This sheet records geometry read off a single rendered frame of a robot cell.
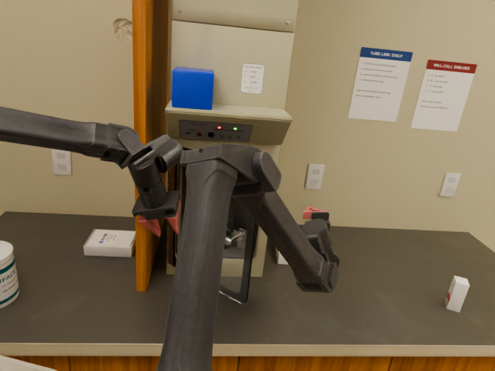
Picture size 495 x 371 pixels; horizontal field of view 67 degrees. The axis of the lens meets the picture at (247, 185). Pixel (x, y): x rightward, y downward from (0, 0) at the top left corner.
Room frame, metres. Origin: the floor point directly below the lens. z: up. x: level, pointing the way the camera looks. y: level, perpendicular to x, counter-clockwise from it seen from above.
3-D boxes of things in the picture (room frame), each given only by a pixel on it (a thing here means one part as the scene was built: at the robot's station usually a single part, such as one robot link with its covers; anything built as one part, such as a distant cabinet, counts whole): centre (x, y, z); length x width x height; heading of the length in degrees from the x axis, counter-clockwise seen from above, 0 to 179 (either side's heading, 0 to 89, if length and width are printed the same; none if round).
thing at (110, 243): (1.15, 0.46, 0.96); 0.16 x 0.12 x 0.04; 97
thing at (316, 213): (0.92, -0.19, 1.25); 0.09 x 0.07 x 0.07; 8
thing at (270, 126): (0.99, 0.07, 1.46); 0.32 x 0.12 x 0.10; 97
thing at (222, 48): (1.17, 0.09, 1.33); 0.32 x 0.25 x 0.77; 97
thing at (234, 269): (0.93, 0.10, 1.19); 0.30 x 0.01 x 0.40; 57
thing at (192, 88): (0.97, 0.16, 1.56); 0.10 x 0.10 x 0.09; 7
